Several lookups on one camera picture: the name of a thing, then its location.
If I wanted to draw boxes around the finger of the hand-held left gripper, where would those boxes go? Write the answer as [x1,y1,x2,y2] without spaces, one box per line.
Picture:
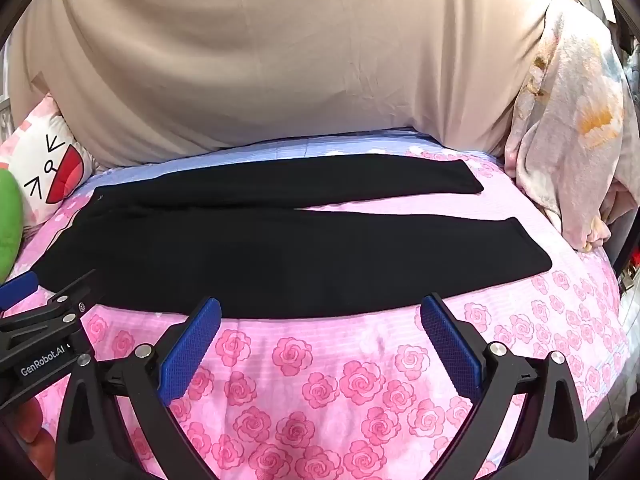
[0,269,99,335]
[0,271,40,314]

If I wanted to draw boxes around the green plush toy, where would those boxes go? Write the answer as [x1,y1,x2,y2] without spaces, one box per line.
[0,167,25,284]

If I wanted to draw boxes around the person's left hand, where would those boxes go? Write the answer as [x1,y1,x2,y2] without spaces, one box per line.
[0,392,64,480]

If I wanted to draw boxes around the pink rose print bedsheet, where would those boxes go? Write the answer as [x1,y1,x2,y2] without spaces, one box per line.
[0,130,632,480]

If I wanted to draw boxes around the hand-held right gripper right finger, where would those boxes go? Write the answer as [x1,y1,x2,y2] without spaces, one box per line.
[420,294,592,480]

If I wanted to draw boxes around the pale floral fleece blanket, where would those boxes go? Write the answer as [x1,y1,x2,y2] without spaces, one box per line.
[504,0,640,254]

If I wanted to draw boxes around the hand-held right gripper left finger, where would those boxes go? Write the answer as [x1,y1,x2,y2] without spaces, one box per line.
[54,297,223,480]

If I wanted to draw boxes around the black pants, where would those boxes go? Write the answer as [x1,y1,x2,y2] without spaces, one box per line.
[37,152,554,322]

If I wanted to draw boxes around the beige padded headboard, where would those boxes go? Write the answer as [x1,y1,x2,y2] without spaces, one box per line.
[7,0,572,169]

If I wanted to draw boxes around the white cartoon face pillow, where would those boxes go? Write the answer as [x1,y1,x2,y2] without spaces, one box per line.
[0,92,102,226]

